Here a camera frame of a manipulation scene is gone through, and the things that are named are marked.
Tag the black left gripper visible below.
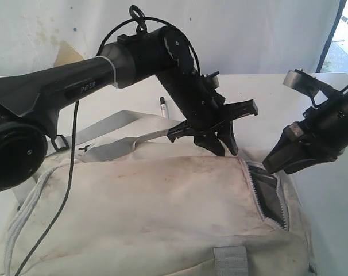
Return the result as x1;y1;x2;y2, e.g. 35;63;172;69
159;73;258;156

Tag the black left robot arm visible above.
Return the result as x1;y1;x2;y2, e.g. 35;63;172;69
0;26;258;192

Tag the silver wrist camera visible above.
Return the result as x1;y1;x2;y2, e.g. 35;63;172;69
204;71;219;89
282;68;335;98

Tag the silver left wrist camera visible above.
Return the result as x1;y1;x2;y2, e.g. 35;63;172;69
204;71;219;89

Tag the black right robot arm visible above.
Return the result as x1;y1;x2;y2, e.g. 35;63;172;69
263;76;348;174

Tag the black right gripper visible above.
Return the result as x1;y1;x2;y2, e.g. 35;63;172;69
262;92;348;174

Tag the black capped white marker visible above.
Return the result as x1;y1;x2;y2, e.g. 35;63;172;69
159;97;169;118

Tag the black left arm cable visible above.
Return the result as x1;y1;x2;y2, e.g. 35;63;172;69
13;5;200;276

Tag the white canvas backpack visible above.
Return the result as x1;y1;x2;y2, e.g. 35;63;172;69
0;111;317;275

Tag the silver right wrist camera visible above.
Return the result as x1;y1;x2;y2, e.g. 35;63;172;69
282;68;335;98

